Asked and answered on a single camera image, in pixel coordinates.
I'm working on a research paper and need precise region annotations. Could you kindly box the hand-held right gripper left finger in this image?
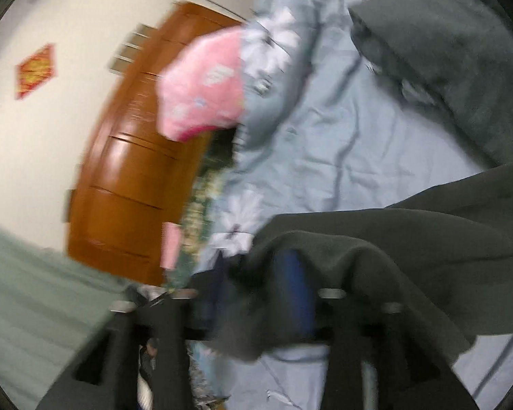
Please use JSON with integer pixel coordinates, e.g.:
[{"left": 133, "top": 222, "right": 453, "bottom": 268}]
[{"left": 36, "top": 260, "right": 236, "bottom": 410}]

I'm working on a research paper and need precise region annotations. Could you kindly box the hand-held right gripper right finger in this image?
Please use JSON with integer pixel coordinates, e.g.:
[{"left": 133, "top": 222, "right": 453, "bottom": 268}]
[{"left": 278, "top": 250, "right": 482, "bottom": 410}]

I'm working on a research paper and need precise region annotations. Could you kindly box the dark grey garment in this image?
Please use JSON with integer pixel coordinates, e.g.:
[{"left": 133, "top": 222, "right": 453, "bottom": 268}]
[{"left": 205, "top": 163, "right": 513, "bottom": 361}]

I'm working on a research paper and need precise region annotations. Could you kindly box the green floral cloth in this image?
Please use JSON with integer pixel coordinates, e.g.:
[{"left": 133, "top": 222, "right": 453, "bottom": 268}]
[{"left": 162, "top": 130, "right": 244, "bottom": 291}]

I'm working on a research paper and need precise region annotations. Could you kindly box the blue floral bed sheet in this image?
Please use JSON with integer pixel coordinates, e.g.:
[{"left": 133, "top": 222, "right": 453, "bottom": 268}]
[{"left": 188, "top": 0, "right": 513, "bottom": 410}]

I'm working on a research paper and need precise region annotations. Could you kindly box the brown wooden door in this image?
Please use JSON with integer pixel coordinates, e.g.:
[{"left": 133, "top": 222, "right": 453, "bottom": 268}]
[{"left": 66, "top": 2, "right": 249, "bottom": 286}]

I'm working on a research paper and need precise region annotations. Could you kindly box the pink printed pillow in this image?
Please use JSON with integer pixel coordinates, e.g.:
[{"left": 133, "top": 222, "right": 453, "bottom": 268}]
[{"left": 156, "top": 26, "right": 246, "bottom": 142}]

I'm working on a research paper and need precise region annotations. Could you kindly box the dark green blanket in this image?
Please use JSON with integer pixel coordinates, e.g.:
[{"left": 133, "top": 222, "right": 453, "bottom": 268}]
[{"left": 348, "top": 0, "right": 513, "bottom": 167}]

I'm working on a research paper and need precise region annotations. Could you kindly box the wall switch panel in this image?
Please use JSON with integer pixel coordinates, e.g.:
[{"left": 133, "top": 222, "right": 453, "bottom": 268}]
[{"left": 109, "top": 23, "right": 152, "bottom": 75}]

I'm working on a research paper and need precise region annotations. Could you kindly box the red diamond wall decoration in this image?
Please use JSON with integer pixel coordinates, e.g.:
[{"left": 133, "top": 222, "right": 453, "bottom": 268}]
[{"left": 15, "top": 43, "right": 56, "bottom": 101}]

